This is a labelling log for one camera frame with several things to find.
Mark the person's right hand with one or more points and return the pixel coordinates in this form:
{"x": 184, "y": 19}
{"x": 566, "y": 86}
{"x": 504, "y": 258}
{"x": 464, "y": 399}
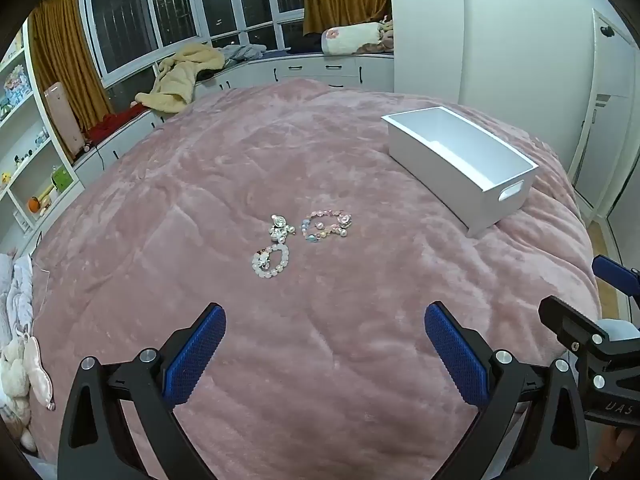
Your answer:
{"x": 611, "y": 450}

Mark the red cloth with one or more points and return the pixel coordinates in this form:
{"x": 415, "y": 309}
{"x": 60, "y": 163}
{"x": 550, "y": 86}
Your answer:
{"x": 107, "y": 125}

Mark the grey-blue clothes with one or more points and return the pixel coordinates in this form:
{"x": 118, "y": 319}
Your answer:
{"x": 245, "y": 51}

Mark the orange toy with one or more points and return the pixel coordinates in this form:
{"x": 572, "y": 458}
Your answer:
{"x": 34, "y": 204}

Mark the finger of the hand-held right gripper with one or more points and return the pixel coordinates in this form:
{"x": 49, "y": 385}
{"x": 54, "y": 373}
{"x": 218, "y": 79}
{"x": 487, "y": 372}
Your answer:
{"x": 612, "y": 272}
{"x": 565, "y": 317}

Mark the green toy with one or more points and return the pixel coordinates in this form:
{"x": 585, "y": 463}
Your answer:
{"x": 62, "y": 179}

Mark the colourful toy box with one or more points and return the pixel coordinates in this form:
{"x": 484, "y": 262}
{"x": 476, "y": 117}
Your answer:
{"x": 15, "y": 87}

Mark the pink plush blanket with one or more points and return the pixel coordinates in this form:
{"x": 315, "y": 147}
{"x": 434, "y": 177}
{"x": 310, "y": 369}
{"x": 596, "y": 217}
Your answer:
{"x": 300, "y": 150}

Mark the white flower pillow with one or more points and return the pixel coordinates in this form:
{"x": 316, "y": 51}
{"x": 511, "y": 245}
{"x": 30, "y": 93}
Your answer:
{"x": 350, "y": 37}

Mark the white bookshelf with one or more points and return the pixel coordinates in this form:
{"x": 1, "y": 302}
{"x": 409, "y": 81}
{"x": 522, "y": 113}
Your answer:
{"x": 30, "y": 125}

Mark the white window seat cabinet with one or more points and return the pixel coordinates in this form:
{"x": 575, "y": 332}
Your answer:
{"x": 310, "y": 67}

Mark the brown plush toy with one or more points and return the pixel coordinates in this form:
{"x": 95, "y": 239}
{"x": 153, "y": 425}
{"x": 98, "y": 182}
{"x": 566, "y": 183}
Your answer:
{"x": 385, "y": 35}

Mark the yellow toy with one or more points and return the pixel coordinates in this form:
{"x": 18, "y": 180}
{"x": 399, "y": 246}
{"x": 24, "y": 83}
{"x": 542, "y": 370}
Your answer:
{"x": 47, "y": 195}

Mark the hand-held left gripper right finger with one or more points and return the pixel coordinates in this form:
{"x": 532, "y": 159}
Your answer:
{"x": 455, "y": 360}

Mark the white plush toy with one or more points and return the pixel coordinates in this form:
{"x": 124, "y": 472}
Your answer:
{"x": 12, "y": 380}

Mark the white quilt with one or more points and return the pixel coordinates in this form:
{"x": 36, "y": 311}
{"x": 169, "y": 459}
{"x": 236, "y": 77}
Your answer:
{"x": 17, "y": 285}

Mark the white storage box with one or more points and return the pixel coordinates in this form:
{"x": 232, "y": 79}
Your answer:
{"x": 495, "y": 185}

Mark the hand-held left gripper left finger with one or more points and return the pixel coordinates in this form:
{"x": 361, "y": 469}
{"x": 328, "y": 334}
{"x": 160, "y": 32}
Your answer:
{"x": 195, "y": 355}

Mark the white door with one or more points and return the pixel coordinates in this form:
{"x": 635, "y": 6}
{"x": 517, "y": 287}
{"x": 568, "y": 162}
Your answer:
{"x": 610, "y": 85}

